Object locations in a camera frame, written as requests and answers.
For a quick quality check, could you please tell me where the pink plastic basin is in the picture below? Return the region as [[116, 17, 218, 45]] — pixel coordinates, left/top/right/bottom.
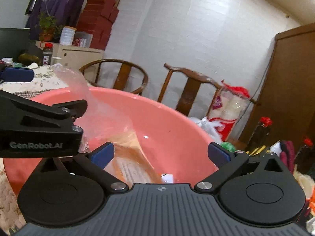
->
[[3, 86, 219, 197]]

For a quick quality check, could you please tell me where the potted green plant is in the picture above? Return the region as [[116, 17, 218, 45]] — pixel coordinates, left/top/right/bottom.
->
[[38, 12, 64, 41]]

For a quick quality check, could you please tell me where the red cap sauce bottle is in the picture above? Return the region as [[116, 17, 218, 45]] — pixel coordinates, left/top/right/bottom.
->
[[42, 43, 53, 65]]

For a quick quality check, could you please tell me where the dark bottle red flower cap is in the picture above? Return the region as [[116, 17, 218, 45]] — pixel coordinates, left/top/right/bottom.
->
[[246, 117, 273, 153]]

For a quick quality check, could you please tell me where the yellow black tool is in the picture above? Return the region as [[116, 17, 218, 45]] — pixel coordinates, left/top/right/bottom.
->
[[249, 146, 268, 156]]

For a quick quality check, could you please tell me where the round-back wooden chair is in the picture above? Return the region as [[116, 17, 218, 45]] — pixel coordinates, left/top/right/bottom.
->
[[79, 59, 149, 95]]

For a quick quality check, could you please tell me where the stack of red boxes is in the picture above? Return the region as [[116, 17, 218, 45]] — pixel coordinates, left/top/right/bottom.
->
[[76, 0, 120, 50]]

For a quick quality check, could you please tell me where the beige cabinet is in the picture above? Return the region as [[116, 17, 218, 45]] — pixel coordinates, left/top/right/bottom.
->
[[51, 43, 104, 83]]

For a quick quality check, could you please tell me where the straight-back wooden chair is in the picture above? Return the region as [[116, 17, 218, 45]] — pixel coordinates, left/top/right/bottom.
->
[[156, 62, 259, 117]]

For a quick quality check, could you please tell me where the clear bag with orange contents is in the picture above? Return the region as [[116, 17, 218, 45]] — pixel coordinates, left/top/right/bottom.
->
[[52, 63, 163, 186]]

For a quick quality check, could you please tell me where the white cylindrical canister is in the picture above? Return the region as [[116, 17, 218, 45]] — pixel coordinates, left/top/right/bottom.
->
[[59, 26, 76, 46]]

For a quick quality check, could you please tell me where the brown wooden wardrobe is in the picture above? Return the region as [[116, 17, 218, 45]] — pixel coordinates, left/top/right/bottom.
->
[[239, 23, 314, 149]]

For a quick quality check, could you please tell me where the maroon black glove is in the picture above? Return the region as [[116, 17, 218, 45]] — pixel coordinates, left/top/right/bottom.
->
[[280, 141, 295, 173]]

